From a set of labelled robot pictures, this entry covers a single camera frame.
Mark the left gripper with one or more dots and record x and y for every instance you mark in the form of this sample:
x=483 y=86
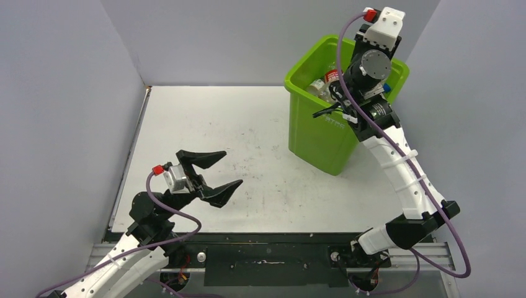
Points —
x=216 y=195

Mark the green plastic bin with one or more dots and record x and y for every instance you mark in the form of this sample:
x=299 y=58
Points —
x=326 y=142

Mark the brown label red cap bottle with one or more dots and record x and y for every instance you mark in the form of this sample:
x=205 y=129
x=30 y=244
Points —
x=315 y=86

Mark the clear bottle no label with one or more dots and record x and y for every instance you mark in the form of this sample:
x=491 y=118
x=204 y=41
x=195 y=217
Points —
x=327 y=93

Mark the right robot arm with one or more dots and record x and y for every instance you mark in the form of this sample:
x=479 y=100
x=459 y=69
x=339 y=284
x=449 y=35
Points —
x=360 y=79

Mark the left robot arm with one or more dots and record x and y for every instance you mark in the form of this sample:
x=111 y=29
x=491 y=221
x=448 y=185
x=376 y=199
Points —
x=159 y=227

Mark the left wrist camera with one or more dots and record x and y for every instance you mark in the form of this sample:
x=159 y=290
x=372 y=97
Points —
x=174 y=176

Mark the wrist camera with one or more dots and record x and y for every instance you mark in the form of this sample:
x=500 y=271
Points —
x=385 y=28
x=174 y=176

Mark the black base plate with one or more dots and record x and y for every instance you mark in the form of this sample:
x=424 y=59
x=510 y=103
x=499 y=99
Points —
x=275 y=259

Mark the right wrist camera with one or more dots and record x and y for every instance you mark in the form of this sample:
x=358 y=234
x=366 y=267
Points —
x=385 y=28

